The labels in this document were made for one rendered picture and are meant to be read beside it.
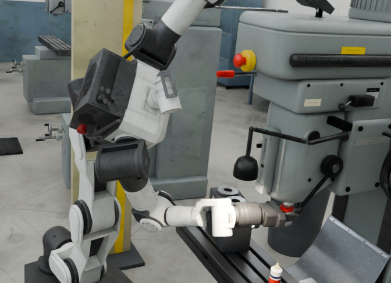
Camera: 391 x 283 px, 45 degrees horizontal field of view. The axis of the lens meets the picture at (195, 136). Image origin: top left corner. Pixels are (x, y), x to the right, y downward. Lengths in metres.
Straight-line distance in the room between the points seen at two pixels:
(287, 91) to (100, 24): 1.79
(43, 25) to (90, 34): 7.38
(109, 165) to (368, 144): 0.81
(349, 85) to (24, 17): 9.15
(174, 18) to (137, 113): 0.34
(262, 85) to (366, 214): 0.70
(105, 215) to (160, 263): 1.62
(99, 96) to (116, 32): 1.58
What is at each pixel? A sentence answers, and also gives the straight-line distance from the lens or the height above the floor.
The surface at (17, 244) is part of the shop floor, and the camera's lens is 3.79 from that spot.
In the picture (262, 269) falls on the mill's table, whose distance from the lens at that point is 1.90.
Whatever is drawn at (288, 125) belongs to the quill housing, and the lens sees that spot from 1.45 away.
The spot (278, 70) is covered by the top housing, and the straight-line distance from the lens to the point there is 1.29.
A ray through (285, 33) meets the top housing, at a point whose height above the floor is 1.85.
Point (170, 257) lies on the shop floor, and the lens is 3.61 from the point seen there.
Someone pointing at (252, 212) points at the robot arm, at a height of 1.27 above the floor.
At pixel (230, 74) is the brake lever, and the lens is 1.45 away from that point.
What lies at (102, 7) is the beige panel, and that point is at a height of 1.74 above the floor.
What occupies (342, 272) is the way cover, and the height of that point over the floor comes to 0.96.
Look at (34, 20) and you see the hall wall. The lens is 10.29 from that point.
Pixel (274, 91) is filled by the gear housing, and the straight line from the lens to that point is 1.43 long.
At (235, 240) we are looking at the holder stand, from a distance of 1.94.
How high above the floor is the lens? 1.98
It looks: 19 degrees down
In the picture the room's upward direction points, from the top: 5 degrees clockwise
